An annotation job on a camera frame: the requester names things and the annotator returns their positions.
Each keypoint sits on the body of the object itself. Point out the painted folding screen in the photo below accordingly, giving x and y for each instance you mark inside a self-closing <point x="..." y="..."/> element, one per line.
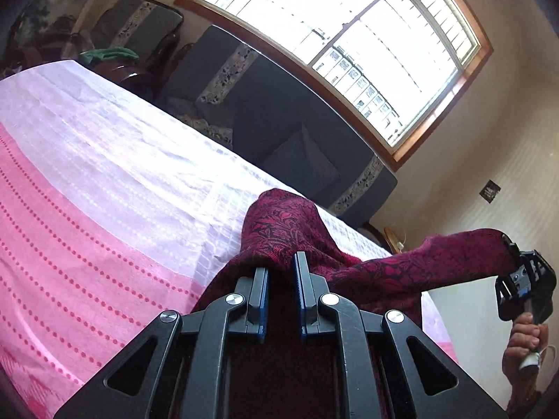
<point x="52" y="4"/>

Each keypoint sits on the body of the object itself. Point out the person's right hand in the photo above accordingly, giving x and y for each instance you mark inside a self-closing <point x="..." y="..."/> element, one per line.
<point x="519" y="342"/>

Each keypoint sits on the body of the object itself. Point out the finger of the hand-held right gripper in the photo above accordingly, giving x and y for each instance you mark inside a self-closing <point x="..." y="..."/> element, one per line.
<point x="512" y="246"/>

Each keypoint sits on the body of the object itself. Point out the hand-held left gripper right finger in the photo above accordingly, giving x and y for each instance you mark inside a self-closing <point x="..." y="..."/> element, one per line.
<point x="300" y="299"/>

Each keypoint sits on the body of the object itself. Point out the black wall socket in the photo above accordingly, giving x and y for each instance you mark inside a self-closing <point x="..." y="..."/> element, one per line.
<point x="490" y="191"/>

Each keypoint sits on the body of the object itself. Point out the dark wooden side table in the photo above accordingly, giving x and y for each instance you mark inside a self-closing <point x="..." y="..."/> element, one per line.
<point x="131" y="78"/>

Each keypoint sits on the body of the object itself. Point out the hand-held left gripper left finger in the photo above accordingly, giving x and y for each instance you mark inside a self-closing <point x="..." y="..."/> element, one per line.
<point x="262" y="299"/>

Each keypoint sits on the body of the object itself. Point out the pink and white checked blanket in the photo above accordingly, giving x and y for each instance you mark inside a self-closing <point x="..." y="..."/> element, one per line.
<point x="87" y="161"/>

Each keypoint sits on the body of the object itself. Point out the person's right forearm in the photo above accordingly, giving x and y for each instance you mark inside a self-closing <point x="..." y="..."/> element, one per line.
<point x="530" y="401"/>

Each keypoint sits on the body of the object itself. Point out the dark red patterned garment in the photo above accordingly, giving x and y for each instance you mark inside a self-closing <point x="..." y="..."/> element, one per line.
<point x="279" y="227"/>

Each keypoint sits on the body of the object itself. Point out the arched wooden frame window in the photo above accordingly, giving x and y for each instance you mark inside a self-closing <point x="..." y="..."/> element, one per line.
<point x="349" y="30"/>

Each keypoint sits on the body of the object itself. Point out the long dark grey sofa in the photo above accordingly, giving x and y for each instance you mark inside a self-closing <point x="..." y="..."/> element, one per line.
<point x="270" y="104"/>

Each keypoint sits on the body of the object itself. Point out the dark grey armchair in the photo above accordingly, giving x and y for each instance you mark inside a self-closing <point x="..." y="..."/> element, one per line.
<point x="131" y="17"/>

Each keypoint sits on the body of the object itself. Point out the green cloth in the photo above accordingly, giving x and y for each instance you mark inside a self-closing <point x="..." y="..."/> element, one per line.
<point x="109" y="54"/>

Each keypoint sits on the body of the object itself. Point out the dark grey square cushion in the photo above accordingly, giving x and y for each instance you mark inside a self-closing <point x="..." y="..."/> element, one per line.
<point x="301" y="161"/>

